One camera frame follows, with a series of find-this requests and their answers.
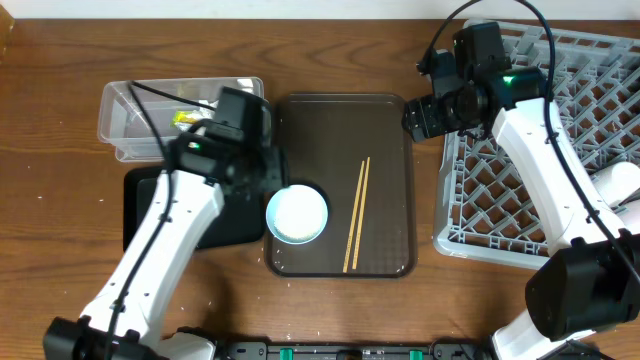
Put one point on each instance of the brown serving tray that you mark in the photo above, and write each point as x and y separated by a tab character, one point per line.
326	137

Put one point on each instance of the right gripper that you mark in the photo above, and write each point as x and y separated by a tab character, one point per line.
426	114

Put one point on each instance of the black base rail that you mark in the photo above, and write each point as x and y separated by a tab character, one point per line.
289	351

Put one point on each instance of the white cup green inside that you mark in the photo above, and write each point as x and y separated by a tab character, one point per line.
616	182

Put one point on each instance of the black plastic bin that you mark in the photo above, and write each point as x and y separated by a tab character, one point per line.
241	220

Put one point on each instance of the left wooden chopstick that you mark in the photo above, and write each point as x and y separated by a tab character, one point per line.
353	218

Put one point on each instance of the wooden chopstick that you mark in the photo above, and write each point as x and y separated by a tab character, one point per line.
353	218
360	213

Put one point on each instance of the grey dishwasher rack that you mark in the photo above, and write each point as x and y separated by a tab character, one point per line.
483	210

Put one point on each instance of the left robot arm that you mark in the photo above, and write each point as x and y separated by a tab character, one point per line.
125	320

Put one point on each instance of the clear plastic bin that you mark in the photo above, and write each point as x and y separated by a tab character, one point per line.
121	121

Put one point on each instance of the yellow green snack wrapper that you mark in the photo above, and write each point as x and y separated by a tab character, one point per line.
183	120

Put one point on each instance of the right wooden chopstick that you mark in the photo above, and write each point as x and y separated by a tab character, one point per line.
360	213

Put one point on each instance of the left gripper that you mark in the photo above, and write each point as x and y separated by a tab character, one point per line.
277	173

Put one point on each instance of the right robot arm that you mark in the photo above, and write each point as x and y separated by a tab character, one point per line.
591	280

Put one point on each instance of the light blue rice bowl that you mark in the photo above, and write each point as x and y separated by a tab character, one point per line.
297	214

